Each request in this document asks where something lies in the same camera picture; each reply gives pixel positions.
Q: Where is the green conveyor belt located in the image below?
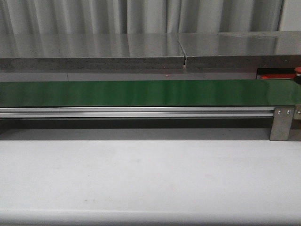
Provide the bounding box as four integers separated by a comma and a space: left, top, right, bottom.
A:
0, 80, 301, 107

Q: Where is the red plastic tray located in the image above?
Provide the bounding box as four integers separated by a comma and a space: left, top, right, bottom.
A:
259, 73, 296, 79

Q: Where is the steel conveyor end plate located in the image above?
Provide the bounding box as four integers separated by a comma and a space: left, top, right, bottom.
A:
291, 105, 301, 129

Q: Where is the grey stone counter left slab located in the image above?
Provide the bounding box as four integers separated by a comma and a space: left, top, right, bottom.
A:
0, 34, 185, 72

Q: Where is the grey pleated curtain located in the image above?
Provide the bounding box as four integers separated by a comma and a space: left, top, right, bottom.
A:
0, 0, 283, 34

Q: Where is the aluminium conveyor side rail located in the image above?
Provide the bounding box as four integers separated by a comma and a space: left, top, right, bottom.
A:
0, 106, 274, 119

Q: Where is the steel conveyor support bracket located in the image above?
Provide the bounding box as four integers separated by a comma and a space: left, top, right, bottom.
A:
269, 106, 295, 141

